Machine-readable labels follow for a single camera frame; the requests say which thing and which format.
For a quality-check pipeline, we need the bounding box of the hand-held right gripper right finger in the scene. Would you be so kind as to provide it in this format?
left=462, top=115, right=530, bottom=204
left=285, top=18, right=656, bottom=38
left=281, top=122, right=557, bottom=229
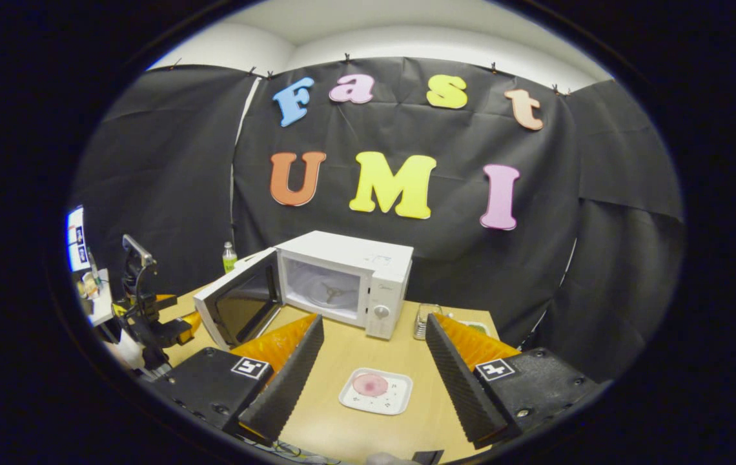
left=425, top=313, right=605, bottom=450

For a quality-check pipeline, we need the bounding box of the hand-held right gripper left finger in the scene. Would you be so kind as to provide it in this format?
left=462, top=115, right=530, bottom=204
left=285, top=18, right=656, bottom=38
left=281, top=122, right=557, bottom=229
left=142, top=315, right=325, bottom=447

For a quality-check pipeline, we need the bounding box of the white square plate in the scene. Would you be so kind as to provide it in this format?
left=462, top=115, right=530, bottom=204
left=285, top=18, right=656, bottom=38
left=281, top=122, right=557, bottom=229
left=338, top=367, right=414, bottom=416

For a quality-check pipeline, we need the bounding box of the pink round food slice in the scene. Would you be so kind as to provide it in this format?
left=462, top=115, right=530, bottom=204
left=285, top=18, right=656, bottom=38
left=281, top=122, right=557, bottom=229
left=353, top=373, right=389, bottom=398

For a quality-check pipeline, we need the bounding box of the white microwave oven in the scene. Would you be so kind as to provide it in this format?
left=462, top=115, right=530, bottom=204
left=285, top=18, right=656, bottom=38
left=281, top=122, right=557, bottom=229
left=193, top=231, right=414, bottom=352

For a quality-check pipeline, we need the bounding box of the metal mesh basket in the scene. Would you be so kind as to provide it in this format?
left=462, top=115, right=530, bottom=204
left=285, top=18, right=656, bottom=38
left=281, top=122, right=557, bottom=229
left=413, top=303, right=444, bottom=341

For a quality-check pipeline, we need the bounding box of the bright screen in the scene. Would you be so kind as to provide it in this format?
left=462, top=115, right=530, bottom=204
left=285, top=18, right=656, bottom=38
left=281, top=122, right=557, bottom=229
left=66, top=205, right=92, bottom=273

